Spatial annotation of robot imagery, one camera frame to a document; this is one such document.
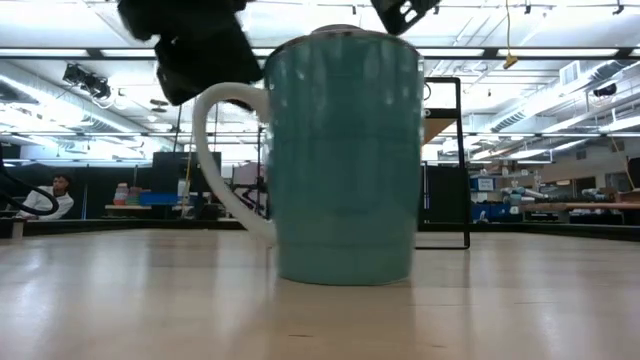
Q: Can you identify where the black aluminium table frame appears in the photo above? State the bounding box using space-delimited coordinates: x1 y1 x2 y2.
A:
0 218 640 242

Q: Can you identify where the person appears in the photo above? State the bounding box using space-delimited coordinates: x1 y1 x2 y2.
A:
17 173 75 221

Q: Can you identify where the wooden shelf black frame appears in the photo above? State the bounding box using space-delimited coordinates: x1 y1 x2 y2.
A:
422 76 471 250

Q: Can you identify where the teal mug white handle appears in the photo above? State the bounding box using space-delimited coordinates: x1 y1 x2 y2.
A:
192 24 426 287

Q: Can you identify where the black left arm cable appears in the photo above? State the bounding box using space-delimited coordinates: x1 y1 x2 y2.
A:
0 144 60 217

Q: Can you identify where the yellow hanging cable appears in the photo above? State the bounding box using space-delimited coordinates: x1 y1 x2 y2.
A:
502 0 520 70

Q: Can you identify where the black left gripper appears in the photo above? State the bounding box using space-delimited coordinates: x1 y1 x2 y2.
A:
117 0 264 107

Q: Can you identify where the wooden background table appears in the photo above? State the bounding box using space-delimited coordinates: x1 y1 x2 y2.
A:
519 201 640 212

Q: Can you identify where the blue storage bin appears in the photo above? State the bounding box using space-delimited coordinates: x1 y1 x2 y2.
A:
138 192 180 207

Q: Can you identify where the black ceiling-mounted device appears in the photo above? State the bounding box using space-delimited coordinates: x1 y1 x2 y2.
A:
62 63 112 100

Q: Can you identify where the black monitor panel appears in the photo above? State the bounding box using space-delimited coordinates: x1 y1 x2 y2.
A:
152 151 222 194

